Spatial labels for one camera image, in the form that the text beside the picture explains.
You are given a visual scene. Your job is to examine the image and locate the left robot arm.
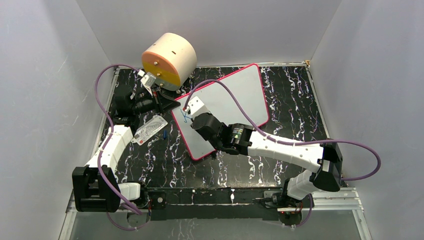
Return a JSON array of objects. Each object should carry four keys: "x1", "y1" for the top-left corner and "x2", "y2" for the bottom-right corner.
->
[{"x1": 72, "y1": 85, "x2": 181, "y2": 213}]

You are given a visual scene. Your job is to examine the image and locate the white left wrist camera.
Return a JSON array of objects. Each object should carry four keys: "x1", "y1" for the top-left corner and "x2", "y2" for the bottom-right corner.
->
[{"x1": 137, "y1": 69, "x2": 157, "y2": 96}]

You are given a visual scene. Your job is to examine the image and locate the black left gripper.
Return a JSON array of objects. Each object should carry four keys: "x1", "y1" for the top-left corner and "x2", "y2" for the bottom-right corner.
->
[{"x1": 132, "y1": 87, "x2": 181, "y2": 118}]

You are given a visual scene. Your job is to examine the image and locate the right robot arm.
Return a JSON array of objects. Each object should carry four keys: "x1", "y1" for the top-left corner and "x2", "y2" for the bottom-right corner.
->
[{"x1": 190, "y1": 113, "x2": 343, "y2": 207}]

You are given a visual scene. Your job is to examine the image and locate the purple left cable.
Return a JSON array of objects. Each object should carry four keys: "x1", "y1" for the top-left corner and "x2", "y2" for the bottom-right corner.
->
[{"x1": 94, "y1": 64, "x2": 150, "y2": 232}]

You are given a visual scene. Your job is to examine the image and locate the purple cable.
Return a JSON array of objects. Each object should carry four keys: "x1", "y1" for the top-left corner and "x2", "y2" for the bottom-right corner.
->
[
  {"x1": 94, "y1": 64, "x2": 150, "y2": 232},
  {"x1": 182, "y1": 79, "x2": 382, "y2": 182}
]

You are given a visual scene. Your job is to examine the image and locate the clear plastic marker package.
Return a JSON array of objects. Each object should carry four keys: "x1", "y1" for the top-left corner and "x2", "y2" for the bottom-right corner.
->
[{"x1": 131, "y1": 115, "x2": 168, "y2": 146}]

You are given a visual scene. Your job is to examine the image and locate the round pastel drawer cabinet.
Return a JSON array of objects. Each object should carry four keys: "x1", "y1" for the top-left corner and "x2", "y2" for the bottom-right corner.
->
[{"x1": 141, "y1": 32, "x2": 198, "y2": 91}]

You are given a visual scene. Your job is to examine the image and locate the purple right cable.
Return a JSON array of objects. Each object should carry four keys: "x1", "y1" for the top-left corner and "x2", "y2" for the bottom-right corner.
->
[{"x1": 182, "y1": 79, "x2": 382, "y2": 182}]

